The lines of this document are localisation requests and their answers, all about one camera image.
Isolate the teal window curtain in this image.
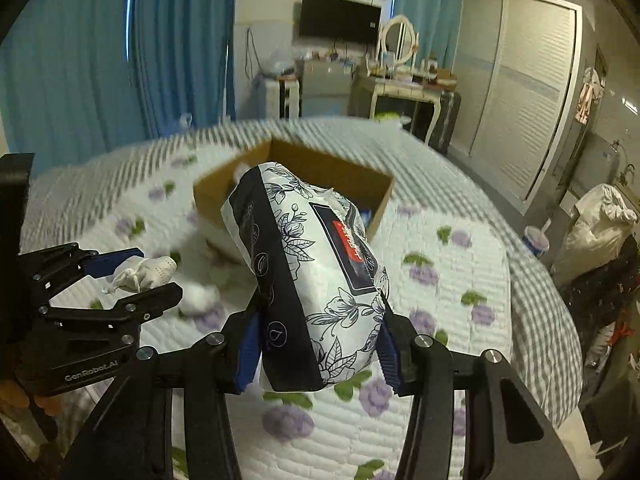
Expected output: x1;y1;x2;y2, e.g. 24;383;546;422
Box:
1;0;235;172

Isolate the blue small tissue packet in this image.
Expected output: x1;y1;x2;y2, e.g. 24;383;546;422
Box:
359;209;372;226

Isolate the dark suitcase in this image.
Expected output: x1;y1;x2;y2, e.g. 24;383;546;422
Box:
428;91;461;156

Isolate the plastic drink cup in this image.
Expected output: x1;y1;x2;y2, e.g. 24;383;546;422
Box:
522;218;552;258

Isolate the small white sock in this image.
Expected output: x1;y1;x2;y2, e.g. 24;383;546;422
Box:
103;256;178;295

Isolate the brown cardboard box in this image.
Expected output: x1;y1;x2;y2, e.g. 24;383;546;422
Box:
192;138;396;266

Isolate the white louvered wardrobe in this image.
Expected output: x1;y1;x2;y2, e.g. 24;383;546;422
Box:
449;0;585;214

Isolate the white suitcase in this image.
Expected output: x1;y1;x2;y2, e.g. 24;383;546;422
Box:
256;77;300;119

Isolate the white oval vanity mirror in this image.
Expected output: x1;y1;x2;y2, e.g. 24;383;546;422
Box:
378;14;420;68

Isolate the white dressing table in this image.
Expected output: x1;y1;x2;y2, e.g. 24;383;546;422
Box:
348;74;445;143

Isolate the small grey fridge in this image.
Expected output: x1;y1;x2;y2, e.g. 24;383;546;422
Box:
296;60;352;117

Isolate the floral tissue pack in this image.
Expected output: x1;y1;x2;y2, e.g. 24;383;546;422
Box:
221;162;388;392

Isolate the teal corner curtain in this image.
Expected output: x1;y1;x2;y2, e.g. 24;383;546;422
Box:
394;0;462;68

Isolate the grey washing machine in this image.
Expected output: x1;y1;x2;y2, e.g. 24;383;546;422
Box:
570;134;620;198

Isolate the floral quilted mat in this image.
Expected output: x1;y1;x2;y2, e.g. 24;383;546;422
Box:
49;148;514;480

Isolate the black wall television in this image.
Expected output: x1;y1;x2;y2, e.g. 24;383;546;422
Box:
298;0;381;46

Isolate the white stuffed laundry bag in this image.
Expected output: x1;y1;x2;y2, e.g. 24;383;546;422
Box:
551;183;639;287

